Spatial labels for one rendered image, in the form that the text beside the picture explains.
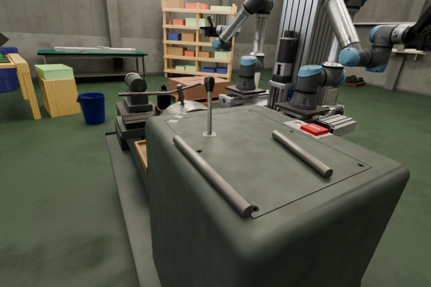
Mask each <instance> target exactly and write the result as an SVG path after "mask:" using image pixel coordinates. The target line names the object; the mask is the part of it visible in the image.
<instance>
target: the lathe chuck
mask: <svg viewBox="0 0 431 287"><path fill-rule="evenodd" d="M184 103H186V105H185V106H179V105H180V104H181V102H176V103H174V104H172V105H170V106H169V107H167V108H166V109H165V110H164V111H163V112H162V113H161V114H160V115H159V116H161V115H171V114H175V113H176V112H178V111H180V110H182V109H184V108H187V107H191V106H203V107H206V106H205V105H203V104H201V103H200V102H196V101H184ZM206 108H207V107H206Z"/></svg>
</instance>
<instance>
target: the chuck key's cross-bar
mask: <svg viewBox="0 0 431 287"><path fill-rule="evenodd" d="M199 85H201V83H196V84H193V85H189V86H186V87H183V88H182V90H186V89H189V88H193V87H195V86H199ZM176 92H178V90H173V91H170V92H134V93H118V96H138V95H170V94H174V93H176Z"/></svg>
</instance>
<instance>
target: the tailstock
mask: <svg viewBox="0 0 431 287"><path fill-rule="evenodd" d="M125 83H126V85H127V86H128V87H129V88H127V89H126V93H134V92H146V89H147V84H146V82H145V81H144V80H143V79H142V78H141V77H140V76H139V75H138V74H136V73H133V72H132V73H129V74H127V75H126V77H125ZM124 104H125V105H126V107H127V109H128V111H129V112H130V113H132V112H140V111H150V110H153V105H152V104H151V103H150V102H149V101H148V95H138V96H127V97H125V98H124Z"/></svg>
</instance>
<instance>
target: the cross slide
mask: <svg viewBox="0 0 431 287"><path fill-rule="evenodd" d="M121 116H122V122H123V124H124V126H125V128H126V130H129V129H138V128H143V127H145V124H146V121H147V119H148V118H150V117H155V116H158V114H157V113H156V112H155V111H149V112H143V113H131V114H125V115H121Z"/></svg>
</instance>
